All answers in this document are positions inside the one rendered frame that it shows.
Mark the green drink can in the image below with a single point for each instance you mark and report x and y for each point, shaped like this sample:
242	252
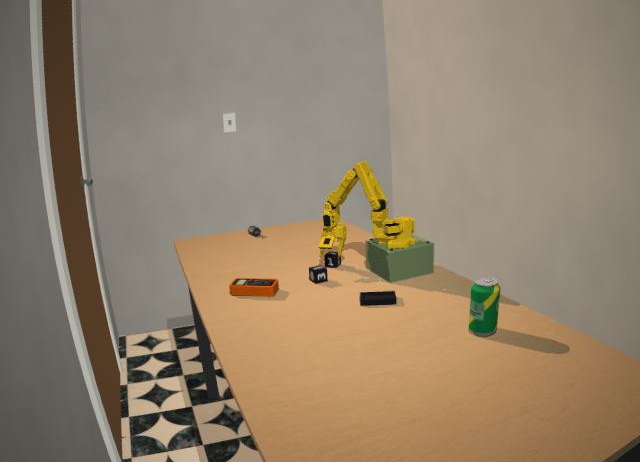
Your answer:
484	306

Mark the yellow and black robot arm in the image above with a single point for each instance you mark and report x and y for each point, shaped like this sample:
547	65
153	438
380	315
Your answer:
399	228

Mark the orange digital multimeter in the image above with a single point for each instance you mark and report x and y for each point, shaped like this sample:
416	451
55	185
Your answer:
254	287

